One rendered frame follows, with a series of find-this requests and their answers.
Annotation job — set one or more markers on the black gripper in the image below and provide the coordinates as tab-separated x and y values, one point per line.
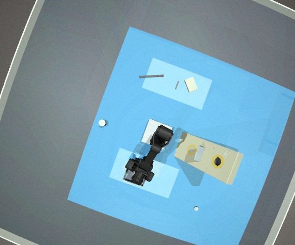
131	165

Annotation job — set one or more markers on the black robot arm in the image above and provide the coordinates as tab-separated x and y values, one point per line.
157	142

